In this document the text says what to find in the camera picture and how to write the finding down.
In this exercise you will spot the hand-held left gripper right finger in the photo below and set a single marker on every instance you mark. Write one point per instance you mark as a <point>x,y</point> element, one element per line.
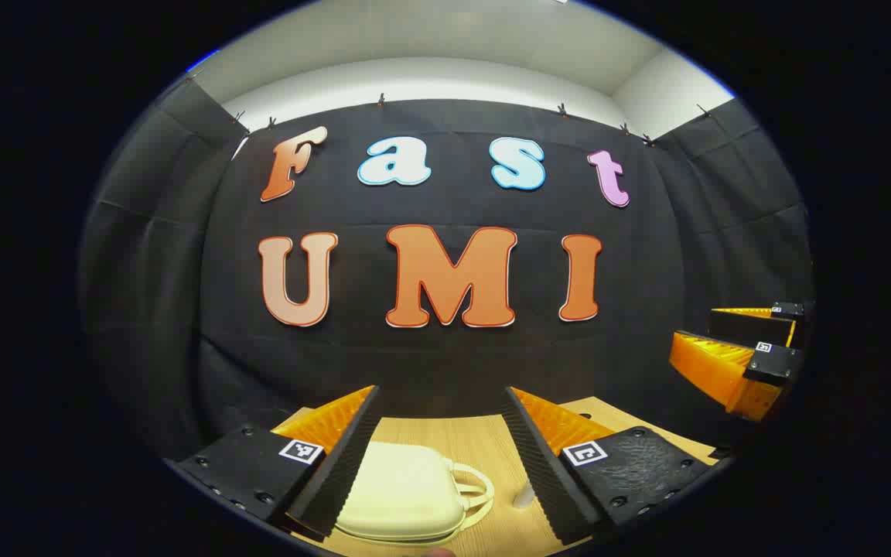
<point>542,472</point>

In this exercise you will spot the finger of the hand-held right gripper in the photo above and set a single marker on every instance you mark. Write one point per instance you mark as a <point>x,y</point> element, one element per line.
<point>747,326</point>
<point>712,367</point>

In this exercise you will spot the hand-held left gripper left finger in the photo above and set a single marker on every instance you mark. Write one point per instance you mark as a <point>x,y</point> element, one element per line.
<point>345,472</point>

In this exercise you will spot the row of small cloth clips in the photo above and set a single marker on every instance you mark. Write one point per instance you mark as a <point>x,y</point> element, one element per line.
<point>380,100</point>

